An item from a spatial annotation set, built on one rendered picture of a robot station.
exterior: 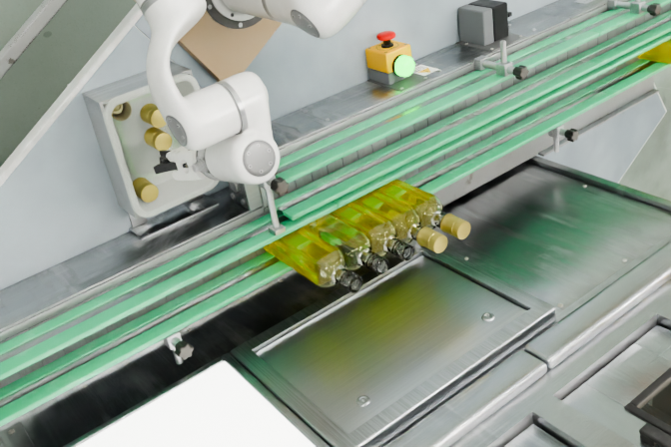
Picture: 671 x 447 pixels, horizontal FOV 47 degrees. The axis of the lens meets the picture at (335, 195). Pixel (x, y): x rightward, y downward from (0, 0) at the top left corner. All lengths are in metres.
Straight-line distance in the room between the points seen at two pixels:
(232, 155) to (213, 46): 0.42
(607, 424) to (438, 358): 0.28
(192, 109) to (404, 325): 0.59
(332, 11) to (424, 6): 0.61
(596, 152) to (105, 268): 1.53
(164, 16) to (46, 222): 0.50
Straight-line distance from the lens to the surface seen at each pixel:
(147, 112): 1.39
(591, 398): 1.31
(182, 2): 1.08
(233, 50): 1.47
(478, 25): 1.80
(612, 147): 2.48
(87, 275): 1.39
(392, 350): 1.35
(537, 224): 1.71
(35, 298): 1.38
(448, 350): 1.33
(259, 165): 1.07
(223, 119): 1.04
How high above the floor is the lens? 2.03
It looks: 48 degrees down
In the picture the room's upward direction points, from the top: 117 degrees clockwise
